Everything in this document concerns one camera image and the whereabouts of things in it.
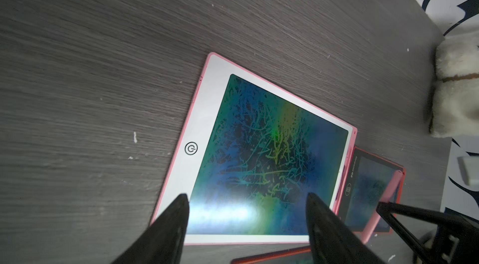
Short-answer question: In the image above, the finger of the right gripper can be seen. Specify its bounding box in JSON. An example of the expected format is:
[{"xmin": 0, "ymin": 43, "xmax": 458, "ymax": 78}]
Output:
[{"xmin": 377, "ymin": 202, "xmax": 479, "ymax": 264}]

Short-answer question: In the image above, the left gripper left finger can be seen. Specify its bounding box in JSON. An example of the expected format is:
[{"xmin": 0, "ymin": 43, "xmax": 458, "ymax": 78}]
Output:
[{"xmin": 113, "ymin": 194, "xmax": 190, "ymax": 264}]

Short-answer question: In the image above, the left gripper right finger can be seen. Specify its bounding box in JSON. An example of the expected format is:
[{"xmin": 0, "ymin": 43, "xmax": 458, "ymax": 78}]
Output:
[{"xmin": 306, "ymin": 192, "xmax": 383, "ymax": 264}]

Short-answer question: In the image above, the red tablet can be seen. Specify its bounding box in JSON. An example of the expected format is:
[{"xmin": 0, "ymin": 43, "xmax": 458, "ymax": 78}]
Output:
[{"xmin": 338, "ymin": 147, "xmax": 406, "ymax": 234}]

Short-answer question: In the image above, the pink stylus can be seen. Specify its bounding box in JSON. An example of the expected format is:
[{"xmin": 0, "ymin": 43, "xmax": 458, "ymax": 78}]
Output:
[{"xmin": 360, "ymin": 169, "xmax": 404, "ymax": 244}]

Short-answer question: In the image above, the pink white writing tablet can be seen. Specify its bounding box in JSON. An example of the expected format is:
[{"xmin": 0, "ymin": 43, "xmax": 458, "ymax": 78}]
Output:
[{"xmin": 153, "ymin": 53, "xmax": 358, "ymax": 245}]

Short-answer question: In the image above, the white plush bunny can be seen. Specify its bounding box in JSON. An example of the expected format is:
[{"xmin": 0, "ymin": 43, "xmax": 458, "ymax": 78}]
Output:
[{"xmin": 430, "ymin": 34, "xmax": 479, "ymax": 138}]

